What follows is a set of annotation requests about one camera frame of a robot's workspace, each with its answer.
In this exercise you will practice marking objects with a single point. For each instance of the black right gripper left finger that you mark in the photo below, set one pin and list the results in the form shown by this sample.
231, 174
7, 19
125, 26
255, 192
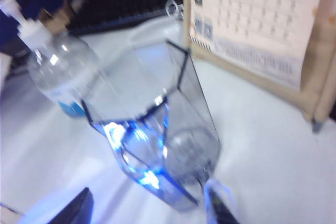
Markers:
78, 211

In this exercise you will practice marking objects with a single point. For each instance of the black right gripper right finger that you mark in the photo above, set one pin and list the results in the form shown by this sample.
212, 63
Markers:
223, 211

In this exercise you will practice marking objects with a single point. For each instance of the transparent plastic cup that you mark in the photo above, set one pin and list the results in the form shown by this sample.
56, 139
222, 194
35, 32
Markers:
157, 119

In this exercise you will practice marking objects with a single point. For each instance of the clear hand sanitizer pump bottle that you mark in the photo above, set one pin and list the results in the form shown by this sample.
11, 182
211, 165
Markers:
55, 64

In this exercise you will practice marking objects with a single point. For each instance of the beige fabric desk organizer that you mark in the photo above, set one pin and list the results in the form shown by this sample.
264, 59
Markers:
325, 51

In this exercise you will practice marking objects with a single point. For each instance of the paper desk calendar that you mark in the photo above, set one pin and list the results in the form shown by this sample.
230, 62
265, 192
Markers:
252, 19

